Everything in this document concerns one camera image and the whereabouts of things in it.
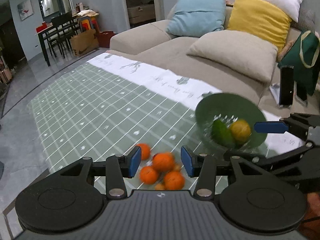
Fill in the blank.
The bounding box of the small brown longan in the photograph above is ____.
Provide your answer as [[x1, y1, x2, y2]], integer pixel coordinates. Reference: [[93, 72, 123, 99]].
[[172, 163, 182, 172], [155, 183, 165, 191]]

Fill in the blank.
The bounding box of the green cucumber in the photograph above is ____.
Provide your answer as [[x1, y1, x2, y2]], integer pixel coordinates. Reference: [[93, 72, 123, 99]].
[[211, 119, 235, 148]]

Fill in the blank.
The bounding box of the yellow green pear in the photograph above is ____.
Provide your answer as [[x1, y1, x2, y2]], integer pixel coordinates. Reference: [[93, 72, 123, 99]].
[[229, 119, 252, 145]]

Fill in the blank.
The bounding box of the large orange tangerine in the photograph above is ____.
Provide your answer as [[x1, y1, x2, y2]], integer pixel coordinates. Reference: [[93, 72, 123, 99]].
[[152, 152, 175, 172]]

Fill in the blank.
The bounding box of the green plastic colander bowl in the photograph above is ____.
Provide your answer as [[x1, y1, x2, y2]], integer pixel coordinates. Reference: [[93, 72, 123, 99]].
[[195, 93, 267, 152]]

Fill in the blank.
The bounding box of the black smartphone on stand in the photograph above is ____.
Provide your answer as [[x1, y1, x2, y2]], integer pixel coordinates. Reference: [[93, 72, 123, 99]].
[[279, 66, 294, 108]]

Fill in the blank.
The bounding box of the green checked tablecloth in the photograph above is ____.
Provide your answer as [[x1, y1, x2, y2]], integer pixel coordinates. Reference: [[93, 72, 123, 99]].
[[26, 52, 306, 196]]

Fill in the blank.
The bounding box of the beige cushion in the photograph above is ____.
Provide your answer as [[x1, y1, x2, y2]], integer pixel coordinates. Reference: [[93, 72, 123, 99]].
[[187, 30, 278, 83]]

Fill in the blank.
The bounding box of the green tote bag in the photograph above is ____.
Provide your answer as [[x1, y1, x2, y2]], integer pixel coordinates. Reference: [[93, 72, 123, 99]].
[[278, 30, 319, 102]]

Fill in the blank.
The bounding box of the yellow cushion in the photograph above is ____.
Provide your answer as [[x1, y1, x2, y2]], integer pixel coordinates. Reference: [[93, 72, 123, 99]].
[[227, 0, 292, 52]]

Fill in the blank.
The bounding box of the beige sofa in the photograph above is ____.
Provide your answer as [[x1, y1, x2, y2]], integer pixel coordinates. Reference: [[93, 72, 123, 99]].
[[109, 20, 319, 116]]

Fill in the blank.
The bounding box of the brown paper shopping bag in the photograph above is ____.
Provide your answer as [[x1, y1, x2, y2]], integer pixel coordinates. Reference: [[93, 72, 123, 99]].
[[71, 29, 99, 56]]

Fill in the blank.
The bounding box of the light blue cushion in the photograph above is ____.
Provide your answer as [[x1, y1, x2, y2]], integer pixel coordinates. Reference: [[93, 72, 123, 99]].
[[166, 0, 226, 38]]

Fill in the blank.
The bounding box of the black dining chair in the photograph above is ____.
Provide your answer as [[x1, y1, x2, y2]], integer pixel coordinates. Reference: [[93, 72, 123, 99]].
[[51, 11, 80, 58]]

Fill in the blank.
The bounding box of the black dining table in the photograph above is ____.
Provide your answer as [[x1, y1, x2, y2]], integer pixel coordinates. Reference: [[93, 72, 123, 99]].
[[36, 15, 79, 67]]

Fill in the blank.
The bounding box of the framed wall picture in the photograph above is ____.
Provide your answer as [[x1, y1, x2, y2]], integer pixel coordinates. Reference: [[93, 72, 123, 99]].
[[17, 0, 34, 21]]

